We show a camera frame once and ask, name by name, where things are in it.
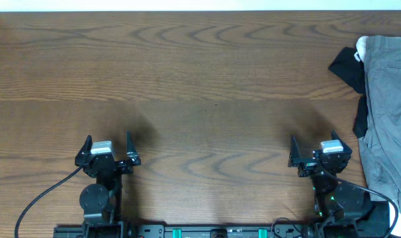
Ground white garment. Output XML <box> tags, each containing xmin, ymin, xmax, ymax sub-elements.
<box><xmin>354</xmin><ymin>36</ymin><xmax>369</xmax><ymax>61</ymax></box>

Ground grey shorts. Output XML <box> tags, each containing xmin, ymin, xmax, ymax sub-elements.
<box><xmin>359</xmin><ymin>36</ymin><xmax>401</xmax><ymax>213</ymax></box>

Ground black garment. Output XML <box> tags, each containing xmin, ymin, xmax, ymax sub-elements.
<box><xmin>328</xmin><ymin>47</ymin><xmax>368</xmax><ymax>138</ymax></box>

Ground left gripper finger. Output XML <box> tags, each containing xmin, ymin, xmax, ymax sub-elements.
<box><xmin>126</xmin><ymin>131</ymin><xmax>142</xmax><ymax>166</ymax></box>
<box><xmin>75</xmin><ymin>135</ymin><xmax>93</xmax><ymax>167</ymax></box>

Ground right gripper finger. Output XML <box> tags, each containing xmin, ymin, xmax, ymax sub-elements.
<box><xmin>331</xmin><ymin>130</ymin><xmax>352</xmax><ymax>155</ymax></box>
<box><xmin>288</xmin><ymin>136</ymin><xmax>301</xmax><ymax>167</ymax></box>

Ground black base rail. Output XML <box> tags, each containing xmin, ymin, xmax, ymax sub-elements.
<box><xmin>53</xmin><ymin>223</ymin><xmax>316</xmax><ymax>238</ymax></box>

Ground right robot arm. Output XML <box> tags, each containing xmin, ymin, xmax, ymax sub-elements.
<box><xmin>288</xmin><ymin>131</ymin><xmax>374</xmax><ymax>237</ymax></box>

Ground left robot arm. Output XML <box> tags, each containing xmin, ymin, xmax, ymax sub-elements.
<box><xmin>75</xmin><ymin>132</ymin><xmax>141</xmax><ymax>237</ymax></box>

